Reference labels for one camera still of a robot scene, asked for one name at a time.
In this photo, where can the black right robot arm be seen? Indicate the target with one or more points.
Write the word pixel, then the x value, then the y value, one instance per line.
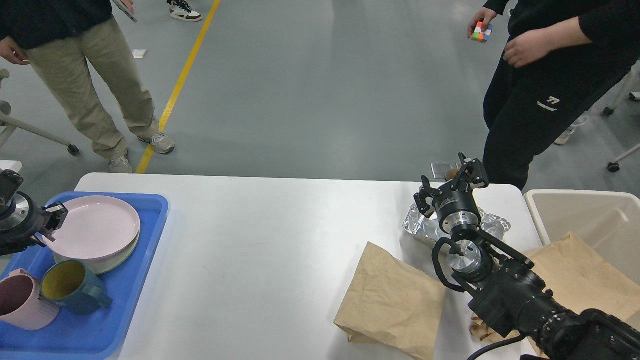
pixel 506 293

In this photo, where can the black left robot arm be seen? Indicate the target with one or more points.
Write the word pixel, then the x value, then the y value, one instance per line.
pixel 10 181

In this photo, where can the white sneaker top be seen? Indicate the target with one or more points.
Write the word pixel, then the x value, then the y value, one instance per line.
pixel 181 10

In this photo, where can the large brown paper bag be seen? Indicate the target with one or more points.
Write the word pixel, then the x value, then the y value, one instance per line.
pixel 582 279

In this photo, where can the pink mug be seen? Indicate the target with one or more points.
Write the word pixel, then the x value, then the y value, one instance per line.
pixel 21 302

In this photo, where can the person in grey sweatpants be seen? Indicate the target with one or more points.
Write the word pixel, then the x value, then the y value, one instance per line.
pixel 568 133

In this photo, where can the blue plastic tray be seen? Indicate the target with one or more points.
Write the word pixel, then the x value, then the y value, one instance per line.
pixel 98 335

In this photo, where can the crumpled brown paper ball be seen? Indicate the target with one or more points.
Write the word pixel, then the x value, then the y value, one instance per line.
pixel 483 332

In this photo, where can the person in black clothes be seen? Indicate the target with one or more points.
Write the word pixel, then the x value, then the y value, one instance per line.
pixel 561 57

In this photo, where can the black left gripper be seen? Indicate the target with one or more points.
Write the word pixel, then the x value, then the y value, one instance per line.
pixel 24 219

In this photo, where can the colourful puzzle cube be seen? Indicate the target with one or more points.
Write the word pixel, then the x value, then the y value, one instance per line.
pixel 481 36

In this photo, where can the white chair legs left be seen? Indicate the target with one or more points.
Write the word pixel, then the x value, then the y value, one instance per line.
pixel 11 124

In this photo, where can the beige plastic bin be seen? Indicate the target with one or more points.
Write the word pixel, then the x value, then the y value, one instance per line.
pixel 608 222

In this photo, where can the flat brown paper bag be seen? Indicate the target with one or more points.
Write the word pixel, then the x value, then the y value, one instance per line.
pixel 392 303

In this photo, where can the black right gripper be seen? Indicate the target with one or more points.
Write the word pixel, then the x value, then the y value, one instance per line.
pixel 457 209

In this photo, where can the green plate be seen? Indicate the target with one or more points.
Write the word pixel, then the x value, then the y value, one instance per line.
pixel 107 263

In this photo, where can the blue mug yellow inside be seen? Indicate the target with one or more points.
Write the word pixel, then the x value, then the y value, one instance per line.
pixel 73 286

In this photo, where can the person in khaki trousers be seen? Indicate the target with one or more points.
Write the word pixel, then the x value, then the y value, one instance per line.
pixel 61 40

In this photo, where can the pink plate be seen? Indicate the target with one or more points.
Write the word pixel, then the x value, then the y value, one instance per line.
pixel 95 227

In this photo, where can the aluminium foil tray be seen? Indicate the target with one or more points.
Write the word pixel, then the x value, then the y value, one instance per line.
pixel 429 231

